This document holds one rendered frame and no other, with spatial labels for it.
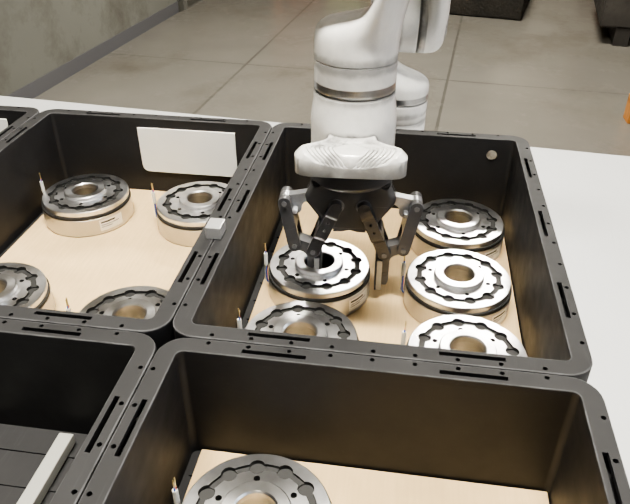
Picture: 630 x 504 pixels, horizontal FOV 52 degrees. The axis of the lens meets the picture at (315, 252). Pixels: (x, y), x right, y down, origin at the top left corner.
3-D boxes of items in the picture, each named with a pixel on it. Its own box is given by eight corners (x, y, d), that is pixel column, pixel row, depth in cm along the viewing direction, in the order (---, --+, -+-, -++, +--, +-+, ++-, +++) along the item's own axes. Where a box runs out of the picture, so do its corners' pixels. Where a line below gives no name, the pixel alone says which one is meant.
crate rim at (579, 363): (275, 139, 81) (275, 121, 80) (523, 154, 77) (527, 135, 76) (168, 358, 48) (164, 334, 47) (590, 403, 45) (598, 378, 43)
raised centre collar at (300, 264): (297, 250, 69) (297, 245, 68) (344, 252, 68) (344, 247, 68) (292, 278, 64) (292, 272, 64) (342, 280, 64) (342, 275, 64)
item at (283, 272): (276, 240, 71) (276, 235, 71) (369, 244, 70) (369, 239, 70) (263, 296, 63) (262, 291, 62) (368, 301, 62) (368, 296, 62)
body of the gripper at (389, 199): (399, 121, 61) (392, 209, 66) (309, 118, 62) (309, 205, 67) (402, 155, 55) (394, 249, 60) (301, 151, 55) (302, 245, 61)
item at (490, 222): (417, 198, 79) (418, 194, 79) (503, 208, 77) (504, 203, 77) (407, 242, 71) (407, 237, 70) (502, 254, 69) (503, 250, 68)
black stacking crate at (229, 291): (279, 207, 86) (276, 126, 80) (509, 224, 83) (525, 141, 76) (185, 444, 54) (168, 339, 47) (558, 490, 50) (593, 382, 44)
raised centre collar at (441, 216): (437, 207, 76) (438, 203, 76) (480, 213, 75) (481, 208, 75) (433, 229, 72) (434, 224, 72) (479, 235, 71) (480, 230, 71)
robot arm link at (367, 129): (293, 178, 53) (291, 105, 49) (305, 125, 62) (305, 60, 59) (406, 183, 52) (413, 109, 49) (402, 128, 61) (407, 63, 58)
